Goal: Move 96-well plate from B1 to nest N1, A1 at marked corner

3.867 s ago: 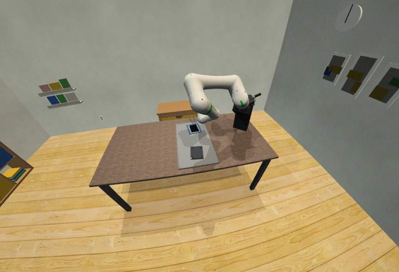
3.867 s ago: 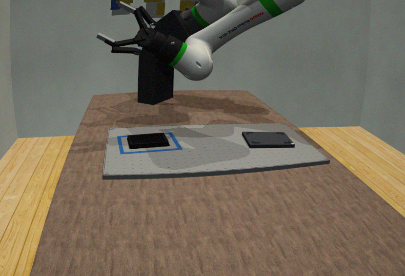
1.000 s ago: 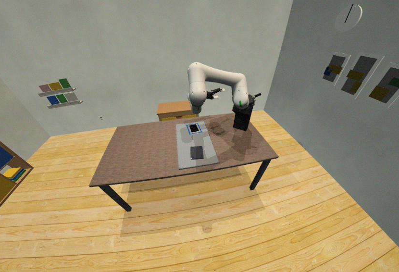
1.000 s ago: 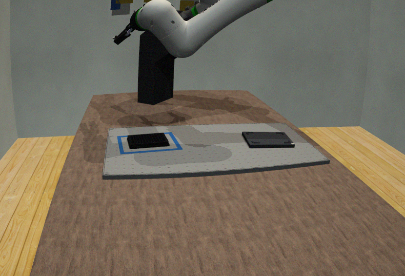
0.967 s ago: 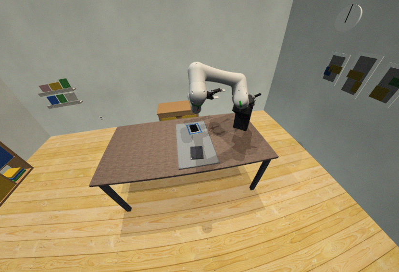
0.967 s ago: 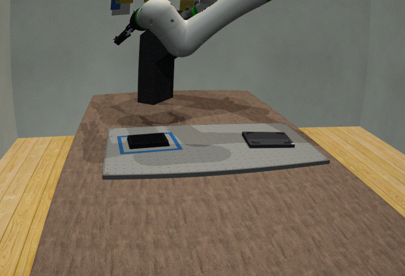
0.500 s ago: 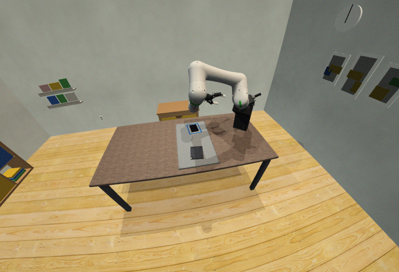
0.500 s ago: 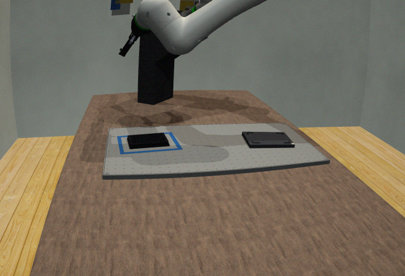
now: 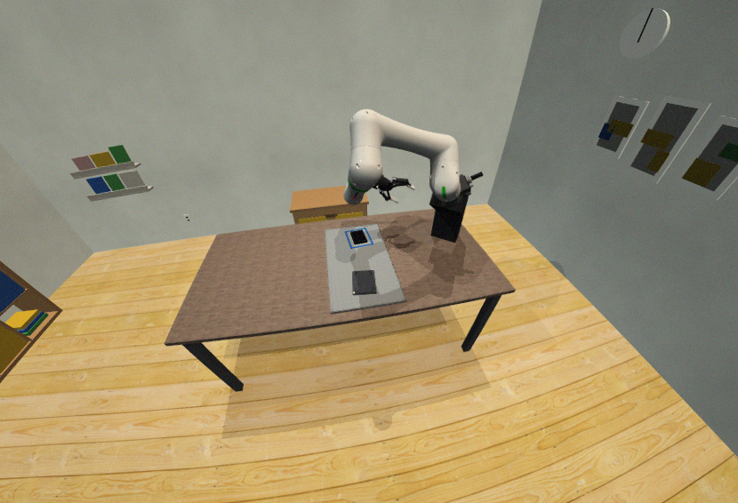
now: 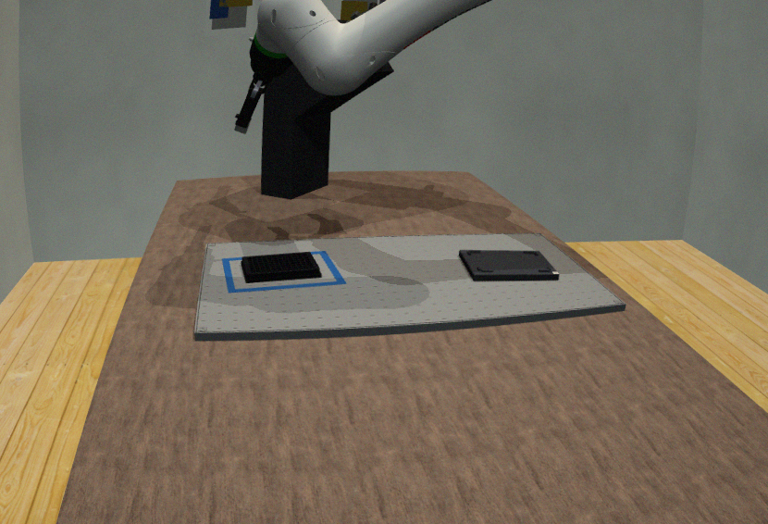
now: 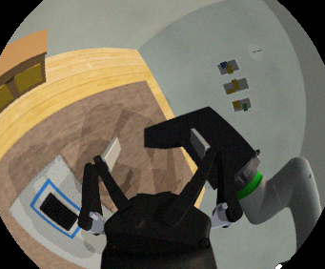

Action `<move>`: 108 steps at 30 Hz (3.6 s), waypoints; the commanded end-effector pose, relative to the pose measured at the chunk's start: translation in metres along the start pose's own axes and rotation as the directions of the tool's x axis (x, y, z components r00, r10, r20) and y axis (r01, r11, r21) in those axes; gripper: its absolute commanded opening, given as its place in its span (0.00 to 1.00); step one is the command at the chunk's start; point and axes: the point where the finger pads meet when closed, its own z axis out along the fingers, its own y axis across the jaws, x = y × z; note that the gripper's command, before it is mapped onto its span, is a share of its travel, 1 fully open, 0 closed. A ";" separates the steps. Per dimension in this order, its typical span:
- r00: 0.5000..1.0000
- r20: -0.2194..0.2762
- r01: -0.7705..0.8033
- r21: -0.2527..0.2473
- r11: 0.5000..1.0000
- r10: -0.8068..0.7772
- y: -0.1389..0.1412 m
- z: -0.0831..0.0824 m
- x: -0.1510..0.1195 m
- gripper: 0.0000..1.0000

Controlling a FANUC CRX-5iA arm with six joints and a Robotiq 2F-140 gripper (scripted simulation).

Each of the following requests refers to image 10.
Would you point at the blue tape rectangle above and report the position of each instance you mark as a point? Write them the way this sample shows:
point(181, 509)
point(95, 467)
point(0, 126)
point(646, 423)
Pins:
point(331, 266)

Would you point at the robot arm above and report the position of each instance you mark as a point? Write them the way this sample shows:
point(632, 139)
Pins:
point(336, 58)

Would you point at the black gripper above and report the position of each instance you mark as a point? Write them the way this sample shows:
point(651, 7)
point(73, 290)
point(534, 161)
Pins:
point(252, 98)

